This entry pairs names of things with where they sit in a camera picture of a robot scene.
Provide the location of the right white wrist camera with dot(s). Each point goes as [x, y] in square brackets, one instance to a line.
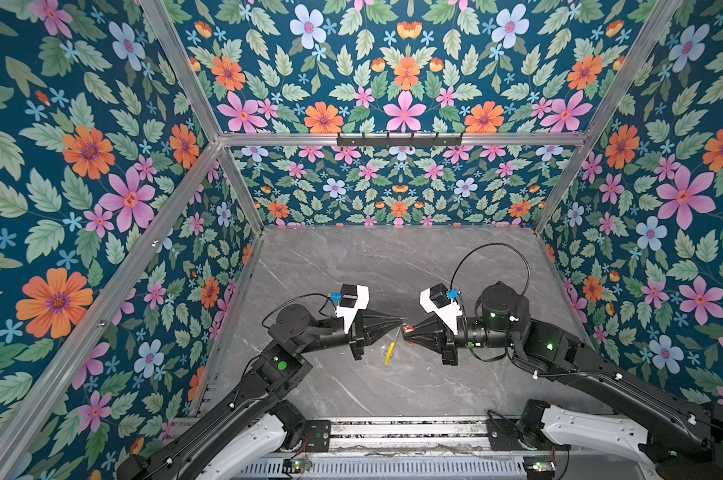
[444, 303]

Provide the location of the small circuit board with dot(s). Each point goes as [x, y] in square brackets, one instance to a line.
[292, 467]
[540, 469]

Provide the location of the yellow capped key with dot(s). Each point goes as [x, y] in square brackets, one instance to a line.
[390, 353]

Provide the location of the silver keyring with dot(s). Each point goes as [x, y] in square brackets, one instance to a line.
[398, 334]

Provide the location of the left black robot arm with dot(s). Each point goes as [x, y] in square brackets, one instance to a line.
[255, 418]

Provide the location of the aluminium front rail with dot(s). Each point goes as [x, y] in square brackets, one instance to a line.
[409, 441]

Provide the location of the right small circuit board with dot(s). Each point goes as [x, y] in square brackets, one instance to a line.
[540, 469]

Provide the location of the black hook rail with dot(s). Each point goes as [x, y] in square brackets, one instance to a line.
[386, 140]

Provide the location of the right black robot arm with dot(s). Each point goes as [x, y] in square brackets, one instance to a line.
[675, 438]

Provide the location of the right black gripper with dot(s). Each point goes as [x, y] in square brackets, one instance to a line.
[445, 343]

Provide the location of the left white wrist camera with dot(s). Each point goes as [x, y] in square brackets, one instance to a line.
[348, 302]

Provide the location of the left small circuit board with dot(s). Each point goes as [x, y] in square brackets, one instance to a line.
[292, 467]

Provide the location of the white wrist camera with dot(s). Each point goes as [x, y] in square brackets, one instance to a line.
[444, 303]
[348, 302]

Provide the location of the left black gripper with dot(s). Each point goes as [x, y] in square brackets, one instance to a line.
[364, 332]

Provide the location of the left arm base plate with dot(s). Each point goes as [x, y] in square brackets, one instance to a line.
[311, 436]

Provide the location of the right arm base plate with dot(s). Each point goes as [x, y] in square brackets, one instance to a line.
[504, 435]

